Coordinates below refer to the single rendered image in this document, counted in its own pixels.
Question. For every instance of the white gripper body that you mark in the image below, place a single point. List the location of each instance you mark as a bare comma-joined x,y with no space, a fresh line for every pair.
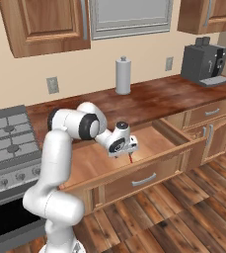
131,143

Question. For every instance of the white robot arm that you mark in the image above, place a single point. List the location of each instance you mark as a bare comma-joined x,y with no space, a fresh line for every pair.
55,154

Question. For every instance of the red straw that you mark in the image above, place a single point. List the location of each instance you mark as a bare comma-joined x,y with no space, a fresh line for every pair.
130,159

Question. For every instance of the open wooden drawer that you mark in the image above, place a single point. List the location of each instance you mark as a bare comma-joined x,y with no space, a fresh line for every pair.
94,158

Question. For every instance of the small wooden drawer front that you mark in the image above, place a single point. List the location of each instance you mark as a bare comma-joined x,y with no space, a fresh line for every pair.
196,116

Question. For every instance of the wooden base cupboard door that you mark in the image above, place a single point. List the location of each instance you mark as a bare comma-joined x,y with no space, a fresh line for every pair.
224,138
195,131

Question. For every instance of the white paper towel roll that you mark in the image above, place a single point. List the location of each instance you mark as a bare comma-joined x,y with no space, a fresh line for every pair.
123,77

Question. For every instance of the grey stove knob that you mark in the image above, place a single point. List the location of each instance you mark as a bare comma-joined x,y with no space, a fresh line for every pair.
20,176
2,182
36,170

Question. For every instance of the dark grey coffee machine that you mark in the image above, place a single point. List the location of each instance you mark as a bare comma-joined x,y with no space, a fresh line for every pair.
201,62

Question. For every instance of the grey gas stove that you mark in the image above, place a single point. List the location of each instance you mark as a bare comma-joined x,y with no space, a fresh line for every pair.
6,148

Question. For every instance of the grey wall outlet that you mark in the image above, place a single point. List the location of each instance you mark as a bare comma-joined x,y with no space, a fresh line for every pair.
169,64
53,85

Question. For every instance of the wooden wall cupboard door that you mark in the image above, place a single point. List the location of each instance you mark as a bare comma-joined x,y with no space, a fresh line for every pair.
42,23
223,15

